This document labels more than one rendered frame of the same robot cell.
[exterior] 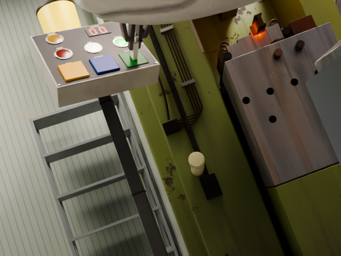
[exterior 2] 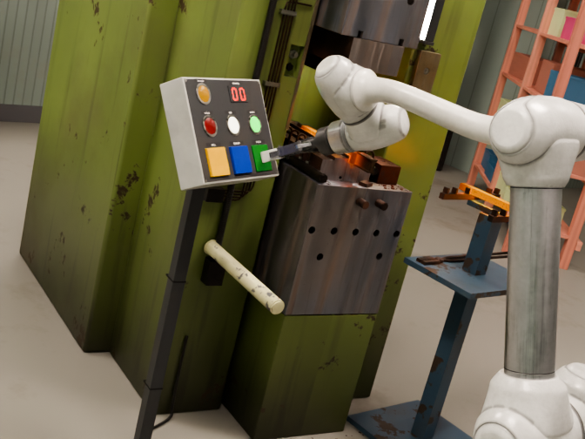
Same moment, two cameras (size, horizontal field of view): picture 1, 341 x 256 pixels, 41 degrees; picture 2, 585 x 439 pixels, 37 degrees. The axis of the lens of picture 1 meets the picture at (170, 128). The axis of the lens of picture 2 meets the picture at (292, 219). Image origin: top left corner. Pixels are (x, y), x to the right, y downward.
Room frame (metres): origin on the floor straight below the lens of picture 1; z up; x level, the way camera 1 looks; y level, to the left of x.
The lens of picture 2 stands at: (-0.61, 1.32, 1.55)
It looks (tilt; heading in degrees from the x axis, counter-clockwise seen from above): 16 degrees down; 325
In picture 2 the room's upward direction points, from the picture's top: 14 degrees clockwise
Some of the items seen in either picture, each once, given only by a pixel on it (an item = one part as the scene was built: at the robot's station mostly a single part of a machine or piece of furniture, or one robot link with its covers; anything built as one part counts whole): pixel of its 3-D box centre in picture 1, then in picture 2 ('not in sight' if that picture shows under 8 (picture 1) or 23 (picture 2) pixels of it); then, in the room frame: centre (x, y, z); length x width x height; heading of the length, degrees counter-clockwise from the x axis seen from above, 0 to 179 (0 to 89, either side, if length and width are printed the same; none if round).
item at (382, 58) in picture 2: not in sight; (339, 43); (1.78, -0.39, 1.32); 0.42 x 0.20 x 0.10; 179
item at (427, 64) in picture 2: not in sight; (423, 76); (1.69, -0.70, 1.27); 0.09 x 0.02 x 0.17; 89
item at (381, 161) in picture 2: (300, 32); (379, 169); (1.63, -0.56, 0.95); 0.12 x 0.09 x 0.07; 179
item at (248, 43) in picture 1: (248, 59); (312, 148); (1.78, -0.39, 0.96); 0.42 x 0.20 x 0.09; 179
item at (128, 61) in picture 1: (133, 60); (259, 158); (1.42, 0.03, 1.00); 0.07 x 0.05 x 0.07; 114
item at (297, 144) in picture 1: (287, 116); (305, 221); (1.79, -0.44, 0.69); 0.56 x 0.38 x 0.45; 179
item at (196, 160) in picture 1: (197, 164); (242, 275); (1.48, -0.04, 0.62); 0.44 x 0.05 x 0.05; 179
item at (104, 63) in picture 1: (104, 65); (239, 159); (1.38, 0.12, 1.01); 0.07 x 0.05 x 0.07; 114
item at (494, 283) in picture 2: not in sight; (473, 273); (1.40, -0.91, 0.67); 0.40 x 0.30 x 0.02; 98
